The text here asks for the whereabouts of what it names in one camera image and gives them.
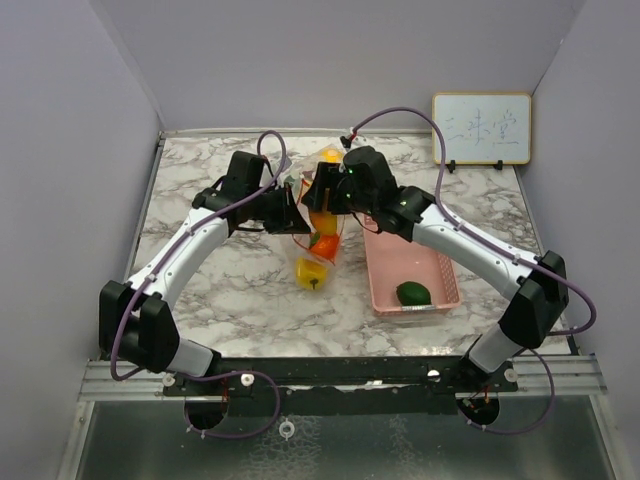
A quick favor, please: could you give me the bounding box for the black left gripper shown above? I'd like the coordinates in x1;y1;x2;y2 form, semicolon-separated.
247;182;312;235

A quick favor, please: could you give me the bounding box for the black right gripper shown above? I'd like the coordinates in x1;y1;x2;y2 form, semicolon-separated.
303;161;376;217

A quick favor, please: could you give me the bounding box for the orange yellow mango toy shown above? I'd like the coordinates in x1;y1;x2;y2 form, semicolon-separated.
309;211;338;236

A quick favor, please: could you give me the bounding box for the clear bag with orange zipper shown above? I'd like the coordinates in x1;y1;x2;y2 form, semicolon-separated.
288;177;345;292

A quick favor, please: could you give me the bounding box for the clear polka dot zip bag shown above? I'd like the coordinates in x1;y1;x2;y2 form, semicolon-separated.
284;143;351;196

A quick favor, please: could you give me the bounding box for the orange tomato toy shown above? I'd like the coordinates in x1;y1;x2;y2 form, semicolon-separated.
309;234;340;261

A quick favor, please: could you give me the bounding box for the yellow bell pepper toy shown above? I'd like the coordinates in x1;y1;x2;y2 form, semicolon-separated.
295;257;328;291

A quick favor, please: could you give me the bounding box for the green lime toy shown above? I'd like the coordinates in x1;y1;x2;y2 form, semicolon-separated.
396;281;432;306

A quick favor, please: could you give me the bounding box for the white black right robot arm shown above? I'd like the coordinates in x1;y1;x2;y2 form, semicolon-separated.
301;146;569;391

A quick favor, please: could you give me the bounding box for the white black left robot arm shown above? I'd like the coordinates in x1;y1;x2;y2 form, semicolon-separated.
99;151;310;395

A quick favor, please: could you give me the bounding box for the pink plastic basket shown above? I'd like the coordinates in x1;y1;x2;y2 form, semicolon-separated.
362;216;461;316

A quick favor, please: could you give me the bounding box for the small whiteboard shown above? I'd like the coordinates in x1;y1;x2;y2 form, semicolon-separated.
432;92;532;165

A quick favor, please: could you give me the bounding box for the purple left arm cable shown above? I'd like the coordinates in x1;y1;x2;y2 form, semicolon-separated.
109;130;289;381

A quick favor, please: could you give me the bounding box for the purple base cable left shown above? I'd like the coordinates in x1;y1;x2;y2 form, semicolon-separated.
182;369;282;441

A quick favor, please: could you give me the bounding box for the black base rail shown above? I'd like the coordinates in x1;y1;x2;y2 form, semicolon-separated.
163;356;518;418

